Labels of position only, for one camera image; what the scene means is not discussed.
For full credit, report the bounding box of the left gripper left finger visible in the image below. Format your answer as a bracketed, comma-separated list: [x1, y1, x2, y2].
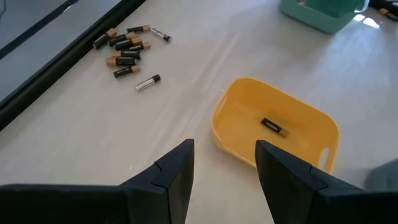
[0, 138, 195, 224]

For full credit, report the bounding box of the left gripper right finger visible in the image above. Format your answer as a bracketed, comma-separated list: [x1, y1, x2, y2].
[254, 139, 398, 224]

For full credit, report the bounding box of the yellow plastic bin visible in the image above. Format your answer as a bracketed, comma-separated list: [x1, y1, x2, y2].
[211, 77, 340, 174]

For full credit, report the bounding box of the mint green plastic bin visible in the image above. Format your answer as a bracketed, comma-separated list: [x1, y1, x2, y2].
[279, 0, 370, 34]

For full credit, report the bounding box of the silver black-tipped battery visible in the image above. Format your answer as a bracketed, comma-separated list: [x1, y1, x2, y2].
[134, 74, 162, 93]
[150, 27, 172, 44]

